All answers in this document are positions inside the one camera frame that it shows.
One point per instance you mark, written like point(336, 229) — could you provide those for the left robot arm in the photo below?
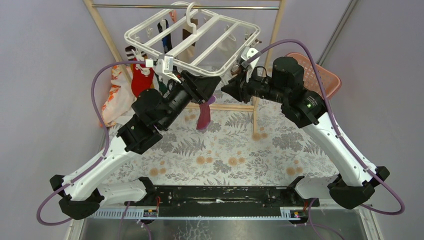
point(83, 192)

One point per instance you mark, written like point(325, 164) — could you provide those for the brown white striped sock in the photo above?
point(236, 69)

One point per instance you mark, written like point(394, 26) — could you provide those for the orange white floral cloth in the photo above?
point(119, 99)

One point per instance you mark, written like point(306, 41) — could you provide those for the brown mustard striped sock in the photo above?
point(135, 54)

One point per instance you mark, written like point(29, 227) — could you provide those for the pink plastic laundry basket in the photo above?
point(330, 81)

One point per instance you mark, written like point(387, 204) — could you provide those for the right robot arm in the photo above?
point(353, 185)

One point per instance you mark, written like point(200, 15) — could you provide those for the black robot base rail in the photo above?
point(223, 201)

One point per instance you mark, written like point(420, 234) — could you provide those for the cream white sock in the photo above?
point(228, 46)

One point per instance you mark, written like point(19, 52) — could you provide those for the floral patterned mat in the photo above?
point(236, 149)

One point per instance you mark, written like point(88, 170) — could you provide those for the white plastic sock hanger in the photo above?
point(195, 31)

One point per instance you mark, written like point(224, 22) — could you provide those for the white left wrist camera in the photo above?
point(163, 66)

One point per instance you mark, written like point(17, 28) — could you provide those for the red fluffy sock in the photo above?
point(142, 78)

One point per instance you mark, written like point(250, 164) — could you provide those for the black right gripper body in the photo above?
point(261, 87)

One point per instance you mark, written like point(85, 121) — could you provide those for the black blue sock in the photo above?
point(167, 39)

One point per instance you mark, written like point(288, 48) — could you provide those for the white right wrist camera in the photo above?
point(249, 57)

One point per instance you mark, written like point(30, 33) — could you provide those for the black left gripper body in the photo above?
point(177, 99)

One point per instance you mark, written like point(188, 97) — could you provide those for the orange purple sock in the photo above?
point(204, 118)

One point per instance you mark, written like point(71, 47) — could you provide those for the dark green sock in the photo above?
point(161, 85)

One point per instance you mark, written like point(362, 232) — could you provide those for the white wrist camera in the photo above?
point(163, 66)
point(249, 57)

